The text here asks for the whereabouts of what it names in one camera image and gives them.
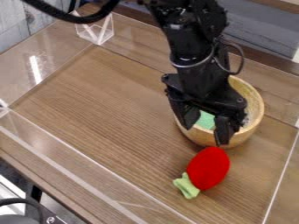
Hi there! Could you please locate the black cable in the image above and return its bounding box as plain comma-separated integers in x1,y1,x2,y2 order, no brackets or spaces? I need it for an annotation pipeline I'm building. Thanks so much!
22,0,121,25

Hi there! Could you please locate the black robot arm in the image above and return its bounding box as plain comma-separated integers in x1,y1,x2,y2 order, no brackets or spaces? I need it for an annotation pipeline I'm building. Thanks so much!
144,0,248,145

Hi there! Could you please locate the red plush strawberry toy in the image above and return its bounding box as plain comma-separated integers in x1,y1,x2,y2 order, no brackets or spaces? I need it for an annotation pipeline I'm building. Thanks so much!
172,146,229,200

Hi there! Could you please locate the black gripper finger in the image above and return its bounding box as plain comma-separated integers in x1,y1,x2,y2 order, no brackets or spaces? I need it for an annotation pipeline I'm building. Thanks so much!
213,115,239,146
171,100,201,130

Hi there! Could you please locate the green rectangular block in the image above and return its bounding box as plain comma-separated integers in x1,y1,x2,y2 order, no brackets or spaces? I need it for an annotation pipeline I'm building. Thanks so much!
196,111,215,130

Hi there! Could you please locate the clear acrylic corner bracket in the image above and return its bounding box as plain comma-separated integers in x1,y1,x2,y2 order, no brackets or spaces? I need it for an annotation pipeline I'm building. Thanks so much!
74,14,114,46

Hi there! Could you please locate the black table leg bracket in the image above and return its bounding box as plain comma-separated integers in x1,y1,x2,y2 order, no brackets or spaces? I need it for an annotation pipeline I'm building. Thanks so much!
24,185,66,224

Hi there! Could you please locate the clear acrylic tray wall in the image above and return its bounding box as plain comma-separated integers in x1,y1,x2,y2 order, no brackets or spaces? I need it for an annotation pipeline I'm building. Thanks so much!
0,100,195,224

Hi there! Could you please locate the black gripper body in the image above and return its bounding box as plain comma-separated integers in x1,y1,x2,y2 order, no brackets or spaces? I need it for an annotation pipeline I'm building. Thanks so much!
161,58,248,123

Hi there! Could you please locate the light wooden bowl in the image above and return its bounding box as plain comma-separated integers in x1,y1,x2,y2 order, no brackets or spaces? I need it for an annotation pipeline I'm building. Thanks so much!
175,76,265,149

